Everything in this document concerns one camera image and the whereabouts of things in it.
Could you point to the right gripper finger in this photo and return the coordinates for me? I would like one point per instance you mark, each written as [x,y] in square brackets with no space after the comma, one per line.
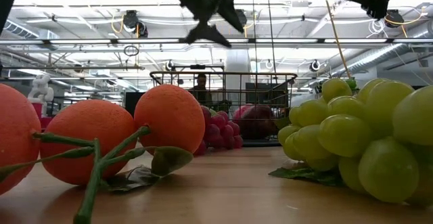
[375,5]

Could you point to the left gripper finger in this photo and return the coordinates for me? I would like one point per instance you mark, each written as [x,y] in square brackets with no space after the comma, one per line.
[233,14]
[206,31]

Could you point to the light green apple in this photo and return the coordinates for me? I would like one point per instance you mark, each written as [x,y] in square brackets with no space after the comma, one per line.
[212,112]

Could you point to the green grape bunch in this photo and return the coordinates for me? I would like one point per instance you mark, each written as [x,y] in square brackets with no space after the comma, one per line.
[345,136]

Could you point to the tangerine cluster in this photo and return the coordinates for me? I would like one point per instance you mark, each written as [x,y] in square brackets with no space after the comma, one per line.
[88,139]

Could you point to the white column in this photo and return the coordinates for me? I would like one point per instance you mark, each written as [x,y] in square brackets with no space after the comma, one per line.
[236,65]

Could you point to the person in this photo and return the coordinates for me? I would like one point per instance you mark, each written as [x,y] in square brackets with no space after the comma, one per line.
[201,80]

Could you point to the black monitor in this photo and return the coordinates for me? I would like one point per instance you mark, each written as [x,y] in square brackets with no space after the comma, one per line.
[267,93]

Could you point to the red grape bunch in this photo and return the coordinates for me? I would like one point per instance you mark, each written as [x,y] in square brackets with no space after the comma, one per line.
[220,131]

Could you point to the black panel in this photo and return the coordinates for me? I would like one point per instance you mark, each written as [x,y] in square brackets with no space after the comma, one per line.
[132,104]

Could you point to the long ceiling light bar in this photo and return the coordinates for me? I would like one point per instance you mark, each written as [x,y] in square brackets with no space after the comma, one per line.
[101,41]

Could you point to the white robot figure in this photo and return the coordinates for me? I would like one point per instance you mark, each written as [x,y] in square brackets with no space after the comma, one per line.
[40,88]

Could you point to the red storage bins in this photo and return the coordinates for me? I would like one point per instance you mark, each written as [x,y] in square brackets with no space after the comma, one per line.
[36,110]

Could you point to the silver ventilation duct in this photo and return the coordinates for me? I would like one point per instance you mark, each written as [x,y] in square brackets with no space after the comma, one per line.
[382,57]

